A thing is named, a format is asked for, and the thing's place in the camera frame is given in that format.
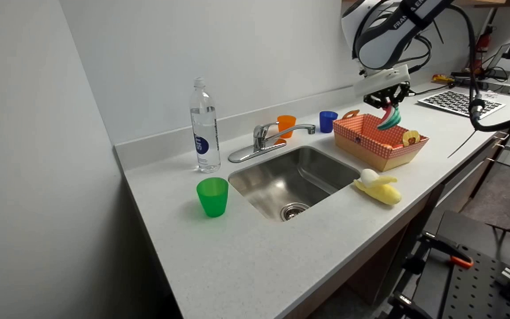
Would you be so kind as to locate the green plastic cup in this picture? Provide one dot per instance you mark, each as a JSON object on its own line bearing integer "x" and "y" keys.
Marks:
{"x": 213, "y": 198}

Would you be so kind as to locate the orange checkered cardboard box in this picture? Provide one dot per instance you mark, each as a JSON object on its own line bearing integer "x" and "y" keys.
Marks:
{"x": 372, "y": 145}

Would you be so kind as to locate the black perforated workbench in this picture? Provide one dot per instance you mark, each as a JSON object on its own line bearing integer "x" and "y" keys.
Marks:
{"x": 473, "y": 285}

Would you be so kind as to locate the yellow plush banana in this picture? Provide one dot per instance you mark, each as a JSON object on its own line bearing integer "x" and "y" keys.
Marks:
{"x": 379, "y": 189}

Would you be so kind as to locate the orange plastic cup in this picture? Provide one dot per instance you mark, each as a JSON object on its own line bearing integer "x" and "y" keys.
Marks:
{"x": 285, "y": 125}

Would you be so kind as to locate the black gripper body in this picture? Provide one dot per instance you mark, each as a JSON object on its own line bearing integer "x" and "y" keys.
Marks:
{"x": 388, "y": 95}

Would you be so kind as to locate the metal sink drain strainer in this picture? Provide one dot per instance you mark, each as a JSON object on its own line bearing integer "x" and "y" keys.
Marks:
{"x": 292, "y": 212}

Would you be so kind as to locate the clear plastic water bottle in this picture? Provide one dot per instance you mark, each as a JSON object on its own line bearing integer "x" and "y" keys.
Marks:
{"x": 206, "y": 130}

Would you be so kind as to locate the chrome sink faucet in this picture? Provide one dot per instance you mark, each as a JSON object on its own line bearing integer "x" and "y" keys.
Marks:
{"x": 262, "y": 143}

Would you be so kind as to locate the grey computer keyboard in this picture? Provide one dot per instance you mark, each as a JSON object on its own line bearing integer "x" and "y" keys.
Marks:
{"x": 459, "y": 102}

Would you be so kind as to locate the blue plastic cup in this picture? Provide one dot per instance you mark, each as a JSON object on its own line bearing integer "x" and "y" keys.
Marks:
{"x": 328, "y": 121}

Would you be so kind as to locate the stainless steel sink basin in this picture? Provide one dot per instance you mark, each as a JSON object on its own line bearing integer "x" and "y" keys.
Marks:
{"x": 292, "y": 178}

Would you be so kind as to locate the plush watermelon slice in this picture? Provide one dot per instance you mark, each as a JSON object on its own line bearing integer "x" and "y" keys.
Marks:
{"x": 390, "y": 120}

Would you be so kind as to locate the yellow hand tool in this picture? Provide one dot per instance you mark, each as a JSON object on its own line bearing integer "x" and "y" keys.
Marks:
{"x": 441, "y": 79}

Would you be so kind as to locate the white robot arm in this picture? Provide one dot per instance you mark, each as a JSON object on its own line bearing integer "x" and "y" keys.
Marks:
{"x": 384, "y": 36}

